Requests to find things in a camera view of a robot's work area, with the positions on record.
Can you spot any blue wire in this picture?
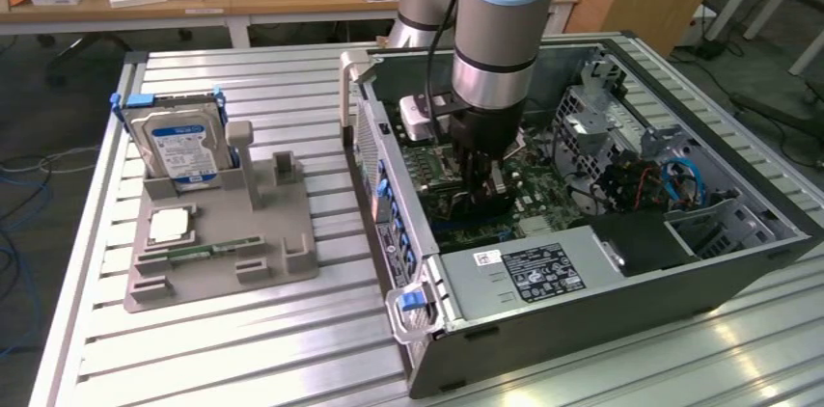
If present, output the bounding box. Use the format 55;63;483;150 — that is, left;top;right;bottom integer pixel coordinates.
662;155;710;209

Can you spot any hard disk in blue caddy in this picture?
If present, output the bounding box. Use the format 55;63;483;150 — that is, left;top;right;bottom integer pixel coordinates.
106;85;228;194

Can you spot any white power box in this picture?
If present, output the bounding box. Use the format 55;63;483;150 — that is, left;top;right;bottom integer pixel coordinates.
684;4;719;44

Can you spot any black open PC case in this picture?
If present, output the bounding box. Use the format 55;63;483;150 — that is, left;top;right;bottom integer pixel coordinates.
339;38;813;399

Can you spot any grey power supply unit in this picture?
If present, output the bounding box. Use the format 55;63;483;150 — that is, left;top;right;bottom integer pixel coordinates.
440;226;628;321

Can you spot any CPU socket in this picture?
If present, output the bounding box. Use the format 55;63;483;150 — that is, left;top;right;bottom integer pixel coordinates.
433;142;465;181

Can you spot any green motherboard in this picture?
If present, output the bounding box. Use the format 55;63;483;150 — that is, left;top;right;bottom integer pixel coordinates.
384;112;580;249

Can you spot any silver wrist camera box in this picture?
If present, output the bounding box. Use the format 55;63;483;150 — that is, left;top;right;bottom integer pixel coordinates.
396;94;455;142

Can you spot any black RAM stick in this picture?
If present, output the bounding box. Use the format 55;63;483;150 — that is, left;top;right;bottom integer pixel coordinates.
420;178;465;196

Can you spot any black plastic shroud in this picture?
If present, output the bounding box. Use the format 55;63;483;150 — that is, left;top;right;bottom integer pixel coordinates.
588;211;699;278

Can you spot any silver metal disk bay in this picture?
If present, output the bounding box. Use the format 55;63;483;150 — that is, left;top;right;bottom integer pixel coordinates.
552;83;644;176

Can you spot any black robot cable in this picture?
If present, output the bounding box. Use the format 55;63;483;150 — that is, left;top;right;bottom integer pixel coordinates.
423;0;464;148

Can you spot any grey plastic parts rack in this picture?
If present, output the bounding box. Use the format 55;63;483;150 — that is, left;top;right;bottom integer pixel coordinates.
121;121;321;314

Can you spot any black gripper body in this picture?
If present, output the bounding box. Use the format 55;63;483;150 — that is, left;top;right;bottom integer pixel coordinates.
447;100;527;163

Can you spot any green RAM stick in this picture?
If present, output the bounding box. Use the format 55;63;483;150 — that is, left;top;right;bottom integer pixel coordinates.
137;238;265;263

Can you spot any silver CPU chip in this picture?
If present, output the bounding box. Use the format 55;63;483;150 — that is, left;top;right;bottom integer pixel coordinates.
145;208;194;242

